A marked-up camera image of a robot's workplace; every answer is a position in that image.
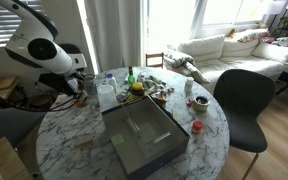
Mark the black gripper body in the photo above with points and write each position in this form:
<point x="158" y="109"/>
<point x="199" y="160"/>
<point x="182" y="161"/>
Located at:
<point x="55" y="82"/>

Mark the small clear plastic measuring cup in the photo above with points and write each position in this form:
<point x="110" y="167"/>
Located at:
<point x="72" y="84"/>

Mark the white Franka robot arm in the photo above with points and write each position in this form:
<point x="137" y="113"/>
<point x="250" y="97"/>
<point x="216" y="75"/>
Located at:
<point x="40" y="50"/>

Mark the stainless steel cup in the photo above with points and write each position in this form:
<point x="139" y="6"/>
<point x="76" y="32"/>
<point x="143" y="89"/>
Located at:
<point x="90" y="84"/>

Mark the brown open tin can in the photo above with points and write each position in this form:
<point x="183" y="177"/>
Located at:
<point x="81" y="102"/>

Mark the large translucent plastic container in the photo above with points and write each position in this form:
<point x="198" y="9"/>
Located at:
<point x="106" y="96"/>

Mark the white bottle blue cap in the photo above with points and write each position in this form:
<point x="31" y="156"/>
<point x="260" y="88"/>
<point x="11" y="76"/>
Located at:
<point x="111" y="81"/>

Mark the black shell chair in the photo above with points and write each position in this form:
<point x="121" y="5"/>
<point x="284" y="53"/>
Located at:
<point x="73" y="49"/>
<point x="244" y="110"/>

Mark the yellow snack packet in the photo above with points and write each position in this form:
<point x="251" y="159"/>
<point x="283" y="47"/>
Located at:
<point x="122" y="97"/>

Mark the small wooden block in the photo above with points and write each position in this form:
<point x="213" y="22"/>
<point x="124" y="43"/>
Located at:
<point x="83" y="142"/>

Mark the green bottle red cap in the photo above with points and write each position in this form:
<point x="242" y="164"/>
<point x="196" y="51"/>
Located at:
<point x="131" y="77"/>

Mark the white curtain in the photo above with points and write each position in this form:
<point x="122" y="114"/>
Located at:
<point x="114" y="33"/>

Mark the brown jar yellow lid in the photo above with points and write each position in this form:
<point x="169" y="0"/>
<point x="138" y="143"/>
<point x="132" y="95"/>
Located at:
<point x="137" y="89"/>

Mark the pile of cloth and wrappers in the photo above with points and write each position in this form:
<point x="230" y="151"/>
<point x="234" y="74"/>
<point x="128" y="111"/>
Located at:
<point x="154" y="85"/>

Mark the wooden chair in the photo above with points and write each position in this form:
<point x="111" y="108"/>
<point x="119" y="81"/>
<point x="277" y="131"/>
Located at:
<point x="154" y="55"/>

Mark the clear rectangular tray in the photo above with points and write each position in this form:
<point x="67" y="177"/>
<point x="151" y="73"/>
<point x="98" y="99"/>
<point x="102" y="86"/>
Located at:
<point x="147" y="131"/>

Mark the folded grey white blanket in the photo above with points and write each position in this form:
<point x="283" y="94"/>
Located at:
<point x="184" y="65"/>

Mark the small white bottle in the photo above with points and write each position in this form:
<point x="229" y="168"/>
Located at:
<point x="189" y="85"/>

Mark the dark blue cardboard box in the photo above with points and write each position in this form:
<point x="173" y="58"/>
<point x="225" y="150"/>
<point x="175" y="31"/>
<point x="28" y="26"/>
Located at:
<point x="170" y="150"/>

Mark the small red wrapper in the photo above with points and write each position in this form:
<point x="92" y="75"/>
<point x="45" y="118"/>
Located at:
<point x="189" y="102"/>

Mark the small jar red lid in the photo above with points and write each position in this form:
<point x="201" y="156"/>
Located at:
<point x="197" y="127"/>

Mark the white sofa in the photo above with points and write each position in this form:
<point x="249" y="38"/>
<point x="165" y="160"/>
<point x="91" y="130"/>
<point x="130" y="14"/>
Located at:
<point x="237" y="56"/>

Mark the floral pillow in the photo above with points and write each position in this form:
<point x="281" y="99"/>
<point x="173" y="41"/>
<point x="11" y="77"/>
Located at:
<point x="250" y="35"/>

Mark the green house plant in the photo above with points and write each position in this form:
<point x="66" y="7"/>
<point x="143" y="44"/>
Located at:
<point x="287" y="21"/>

